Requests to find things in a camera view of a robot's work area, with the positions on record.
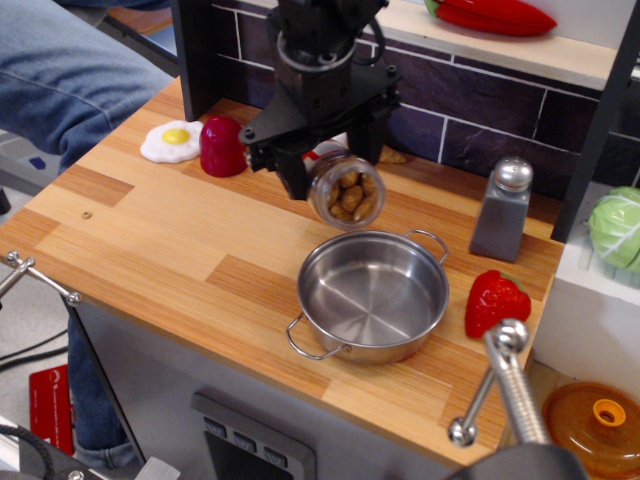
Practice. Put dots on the toy ice cream cone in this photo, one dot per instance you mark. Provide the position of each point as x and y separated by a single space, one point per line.
391 156

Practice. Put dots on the red box on floor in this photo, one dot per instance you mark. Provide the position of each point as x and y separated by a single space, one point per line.
50 407

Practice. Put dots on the toy fried egg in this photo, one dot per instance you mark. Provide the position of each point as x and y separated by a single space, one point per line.
173 142

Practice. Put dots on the red toy strawberry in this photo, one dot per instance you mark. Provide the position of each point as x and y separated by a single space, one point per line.
495 296

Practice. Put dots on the person in blue jeans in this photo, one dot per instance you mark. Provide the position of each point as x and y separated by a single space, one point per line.
65 86

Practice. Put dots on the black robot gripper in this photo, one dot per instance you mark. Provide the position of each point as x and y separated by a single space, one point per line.
316 97

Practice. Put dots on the stainless steel pot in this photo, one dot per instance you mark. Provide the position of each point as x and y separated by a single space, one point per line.
373 297

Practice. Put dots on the metal clamp right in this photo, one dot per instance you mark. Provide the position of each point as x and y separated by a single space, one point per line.
533 456

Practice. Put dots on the clear plastic almond jar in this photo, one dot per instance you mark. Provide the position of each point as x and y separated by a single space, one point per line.
344 190

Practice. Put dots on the red toy chili pepper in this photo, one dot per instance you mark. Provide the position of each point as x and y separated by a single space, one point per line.
509 17

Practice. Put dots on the red toy cup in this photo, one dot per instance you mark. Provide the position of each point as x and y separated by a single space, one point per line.
222 153

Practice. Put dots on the orange pot lid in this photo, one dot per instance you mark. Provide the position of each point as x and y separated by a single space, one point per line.
597 423

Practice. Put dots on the metal clamp left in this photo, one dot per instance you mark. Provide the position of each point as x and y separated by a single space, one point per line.
26 268

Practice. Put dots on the metal clamp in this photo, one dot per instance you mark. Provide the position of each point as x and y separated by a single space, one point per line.
533 456
26 268

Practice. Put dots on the green toy cabbage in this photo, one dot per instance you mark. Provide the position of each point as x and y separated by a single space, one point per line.
614 228

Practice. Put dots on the black shelf post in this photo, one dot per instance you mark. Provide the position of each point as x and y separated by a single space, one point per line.
610 101

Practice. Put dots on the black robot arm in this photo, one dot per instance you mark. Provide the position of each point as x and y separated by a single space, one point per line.
316 26

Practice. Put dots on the grey oven control panel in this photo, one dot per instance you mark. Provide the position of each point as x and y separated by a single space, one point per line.
241 447

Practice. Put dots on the grey shaker with metal top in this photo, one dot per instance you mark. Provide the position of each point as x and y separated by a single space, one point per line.
501 219

